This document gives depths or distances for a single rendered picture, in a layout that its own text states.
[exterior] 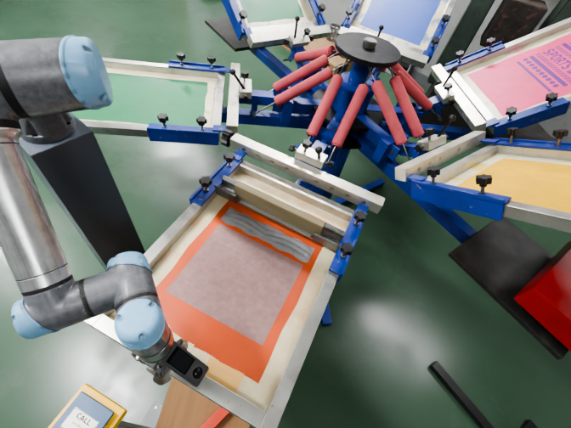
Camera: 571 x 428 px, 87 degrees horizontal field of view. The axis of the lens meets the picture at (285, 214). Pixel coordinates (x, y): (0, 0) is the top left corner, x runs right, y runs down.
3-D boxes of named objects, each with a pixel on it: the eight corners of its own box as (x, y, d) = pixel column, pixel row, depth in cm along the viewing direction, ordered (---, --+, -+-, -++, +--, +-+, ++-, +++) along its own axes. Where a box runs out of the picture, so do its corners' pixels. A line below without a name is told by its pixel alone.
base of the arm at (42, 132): (9, 126, 91) (-11, 95, 83) (61, 108, 99) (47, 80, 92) (33, 151, 86) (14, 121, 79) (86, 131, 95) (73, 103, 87)
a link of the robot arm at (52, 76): (39, 51, 84) (-28, 36, 41) (98, 47, 90) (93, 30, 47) (58, 97, 90) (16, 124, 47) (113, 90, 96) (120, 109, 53)
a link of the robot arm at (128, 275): (79, 262, 56) (87, 315, 51) (142, 243, 61) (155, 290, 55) (93, 280, 63) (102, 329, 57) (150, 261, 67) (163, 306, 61)
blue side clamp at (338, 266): (337, 283, 104) (343, 274, 98) (324, 276, 105) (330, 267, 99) (361, 223, 122) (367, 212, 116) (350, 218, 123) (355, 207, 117)
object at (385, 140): (394, 194, 137) (407, 176, 127) (245, 129, 149) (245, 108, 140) (422, 111, 186) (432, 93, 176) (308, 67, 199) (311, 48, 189)
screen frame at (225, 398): (271, 437, 74) (273, 437, 71) (86, 323, 83) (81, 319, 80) (360, 220, 121) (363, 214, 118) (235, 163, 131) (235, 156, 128)
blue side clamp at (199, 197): (201, 215, 113) (200, 203, 107) (190, 210, 114) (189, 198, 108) (243, 169, 131) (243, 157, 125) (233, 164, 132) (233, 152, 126)
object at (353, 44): (323, 247, 225) (404, 72, 119) (275, 224, 231) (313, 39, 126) (340, 211, 249) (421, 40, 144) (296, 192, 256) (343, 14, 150)
